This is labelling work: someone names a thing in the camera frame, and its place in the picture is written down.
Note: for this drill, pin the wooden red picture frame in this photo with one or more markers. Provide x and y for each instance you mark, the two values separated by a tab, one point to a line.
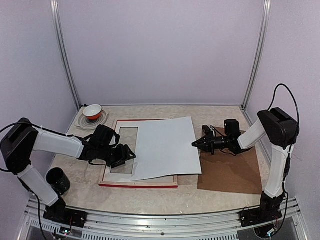
165	182

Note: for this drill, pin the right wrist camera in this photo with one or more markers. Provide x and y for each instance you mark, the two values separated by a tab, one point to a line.
231	128

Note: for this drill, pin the brown cardboard backing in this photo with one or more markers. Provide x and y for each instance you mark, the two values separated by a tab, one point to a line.
223	172

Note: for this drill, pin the cat and books photo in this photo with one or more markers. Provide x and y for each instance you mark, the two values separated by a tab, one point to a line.
164	148

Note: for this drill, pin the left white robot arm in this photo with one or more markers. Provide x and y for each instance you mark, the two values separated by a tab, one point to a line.
24	140

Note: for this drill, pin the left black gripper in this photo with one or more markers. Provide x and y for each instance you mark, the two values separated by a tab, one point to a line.
123	155

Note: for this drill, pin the grey round plate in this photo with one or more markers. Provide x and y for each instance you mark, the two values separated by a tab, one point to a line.
88	125

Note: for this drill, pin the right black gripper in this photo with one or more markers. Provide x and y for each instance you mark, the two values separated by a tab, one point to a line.
205	139

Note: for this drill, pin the right aluminium post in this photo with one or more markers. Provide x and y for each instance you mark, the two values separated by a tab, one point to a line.
267	5

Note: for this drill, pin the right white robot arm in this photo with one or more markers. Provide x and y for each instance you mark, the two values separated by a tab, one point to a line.
282	131

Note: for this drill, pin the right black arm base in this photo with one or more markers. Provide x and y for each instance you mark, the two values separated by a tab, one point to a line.
268	210

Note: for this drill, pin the orange white bowl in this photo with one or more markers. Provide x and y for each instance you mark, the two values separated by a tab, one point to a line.
92	112

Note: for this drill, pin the black cylindrical cup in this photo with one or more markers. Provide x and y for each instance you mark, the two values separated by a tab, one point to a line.
58	180

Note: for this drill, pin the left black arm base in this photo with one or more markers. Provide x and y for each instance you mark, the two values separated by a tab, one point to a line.
59	213

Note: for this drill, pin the white photo mat board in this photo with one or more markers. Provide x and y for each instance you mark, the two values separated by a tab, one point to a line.
118	180

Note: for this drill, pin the left aluminium post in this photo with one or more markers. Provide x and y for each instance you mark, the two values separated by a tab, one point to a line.
54	5

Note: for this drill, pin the aluminium front rail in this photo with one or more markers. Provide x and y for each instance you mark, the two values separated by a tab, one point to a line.
101	225

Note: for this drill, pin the aluminium post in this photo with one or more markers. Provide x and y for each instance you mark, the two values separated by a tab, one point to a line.
267	5
54	5

